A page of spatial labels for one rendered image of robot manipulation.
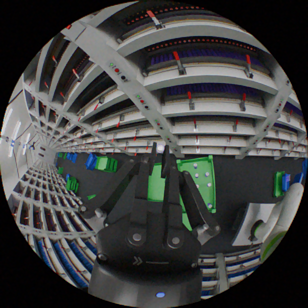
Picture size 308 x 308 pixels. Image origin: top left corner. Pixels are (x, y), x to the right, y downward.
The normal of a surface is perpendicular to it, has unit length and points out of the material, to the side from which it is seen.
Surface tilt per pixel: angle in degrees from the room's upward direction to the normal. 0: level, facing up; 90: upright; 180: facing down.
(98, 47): 90
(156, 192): 0
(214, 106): 19
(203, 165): 0
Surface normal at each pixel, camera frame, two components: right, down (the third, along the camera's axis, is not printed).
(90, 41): -0.18, 0.94
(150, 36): -0.03, 1.00
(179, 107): -0.46, -0.01
